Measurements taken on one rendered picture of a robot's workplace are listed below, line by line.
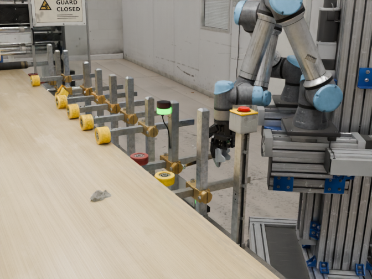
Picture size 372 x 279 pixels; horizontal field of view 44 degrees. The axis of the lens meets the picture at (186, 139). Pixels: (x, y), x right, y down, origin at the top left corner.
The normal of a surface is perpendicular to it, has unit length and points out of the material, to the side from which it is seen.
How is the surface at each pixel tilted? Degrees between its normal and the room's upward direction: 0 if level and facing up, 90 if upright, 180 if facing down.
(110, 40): 90
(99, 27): 90
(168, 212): 0
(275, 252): 0
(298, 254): 0
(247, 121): 90
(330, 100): 97
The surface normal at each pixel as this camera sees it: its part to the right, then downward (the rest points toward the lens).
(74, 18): 0.48, 0.28
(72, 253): 0.01, -0.95
